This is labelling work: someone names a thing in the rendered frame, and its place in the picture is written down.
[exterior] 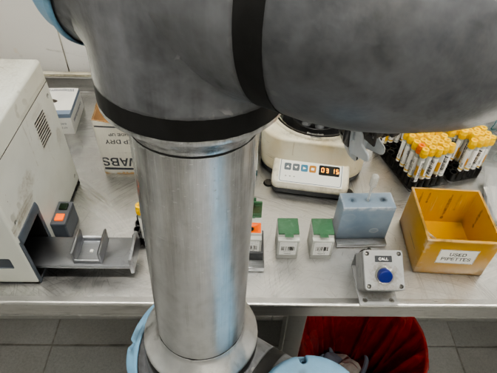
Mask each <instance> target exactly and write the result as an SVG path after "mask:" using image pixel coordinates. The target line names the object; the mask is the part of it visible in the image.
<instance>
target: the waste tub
mask: <svg viewBox="0 0 497 373"><path fill-rule="evenodd" d="M411 189H412V191H411V193H410V196H409V199H408V202H407V203H406V206H405V208H404V211H403V213H402V216H401V218H400V220H399V222H400V225H401V228H402V234H403V237H404V240H405V245H406V248H407V251H408V257H409V259H410V265H411V268H412V271H413V272H425V273H439V274H453V275H481V274H482V272H483V271H484V270H485V269H486V267H487V265H488V264H489V263H490V262H491V260H492V259H493V257H494V256H495V254H496V253H497V227H496V225H495V222H494V220H493V218H492V216H491V214H490V211H489V209H488V208H487V205H486V203H485V201H484V199H483V197H482V195H481V192H480V191H479V190H467V189H439V188H424V187H411ZM429 233H430V234H431V235H433V236H434V237H435V238H431V237H430V236H429Z"/></svg>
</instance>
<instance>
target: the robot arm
mask: <svg viewBox="0 0 497 373"><path fill-rule="evenodd" d="M32 1H33V3H34V5H35V6H36V8H37V9H38V11H39V12H40V14H42V16H43V17H44V18H45V19H46V20H47V21H48V22H49V23H50V24H51V25H52V26H54V27H55V29H57V31H58V32H59V33H60V34H61V35H62V36H63V37H65V38H66V39H68V40H70V41H72V42H74V43H76V44H80V45H84V46H85V47H86V50H87V56H88V60H89V68H90V72H91V76H92V82H93V85H94V89H95V97H96V101H97V104H98V108H99V110H100V112H101V114H102V116H103V117H104V118H105V119H106V120H107V121H108V122H109V123H110V124H111V125H112V126H114V127H115V128H116V129H118V130H120V131H121V132H124V133H126V134H127V135H129V143H130V149H131V153H132V163H133V168H134V174H135V183H136V188H137V193H138V203H139V207H140V213H141V222H142V227H143V236H144V242H145V247H146V256H147V261H148V267H149V276H150V281H151V286H152V296H153V301H154V304H153V305H152V306H151V307H150V308H149V309H148V310H147V311H146V313H145V314H144V316H143V317H142V318H141V320H140V321H139V323H138V325H137V326H136V328H135V330H134V332H133V335H132V338H131V340H132V342H133V344H132V345H131V346H130V347H129V348H128V350H127V355H126V370H127V373H350V372H349V371H348V370H346V369H345V368H344V367H342V366H341V365H339V364H338V363H335V362H334V361H332V360H329V359H327V358H324V357H320V356H315V355H306V356H305V357H291V356H289V355H288V354H286V353H284V352H282V351H280V350H279V349H277V348H276V347H274V346H272V345H271V344H269V343H267V342H265V341H264V340H262V339H260V338H259V337H258V336H257V321H256V318H255V316H254V313H253V311H252V310H251V307H250V306H249V305H248V304H247V302H246V288H247V278H248V269H249V252H250V242H251V225H252V215H253V206H254V188H255V179H256V169H257V152H258V143H259V133H260V132H262V131H263V130H264V129H266V128H268V127H269V126H271V125H272V124H273V123H274V122H275V121H276V120H277V119H278V118H279V117H280V116H281V114H282V115H287V116H290V117H292V118H295V119H298V120H301V121H304V122H308V123H311V124H317V125H321V126H324V127H331V128H334V129H339V134H340V137H341V139H342V142H343V144H344V147H345V149H346V151H347V153H348V155H349V156H350V157H351V158H352V159H353V160H354V161H356V160H359V159H362V160H363V161H369V154H368V152H367V150H366V149H369V150H371V151H373V152H375V153H377V154H379V155H383V154H384V153H385V146H384V144H383V143H382V141H381V139H380V137H382V138H384V137H386V136H390V137H392V138H393V137H395V136H398V135H399V134H400V133H425V132H449V131H455V130H465V129H470V128H473V127H477V126H480V125H483V124H488V123H490V122H493V121H496V120H497V0H32Z"/></svg>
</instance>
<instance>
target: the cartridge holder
mask: <svg viewBox="0 0 497 373"><path fill-rule="evenodd" d="M248 271H253V272H264V233H263V230H262V245H261V252H258V251H250V252H249V261H248Z"/></svg>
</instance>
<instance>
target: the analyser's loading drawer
mask: <svg viewBox="0 0 497 373"><path fill-rule="evenodd" d="M140 245H141V243H140V240H139V237H138V231H134V234H133V238H108V235H107V230H106V229H104V231H103V234H102V235H82V232H81V230H80V229H78V230H77V232H76V235H75V237H29V238H28V239H27V242H26V244H25V248H26V250H27V251H28V253H29V255H30V257H31V259H32V261H33V263H34V264H35V267H36V268H83V269H130V271H131V273H135V267H136V263H137V259H138V253H139V249H140ZM91 249H94V252H89V251H90V250H91Z"/></svg>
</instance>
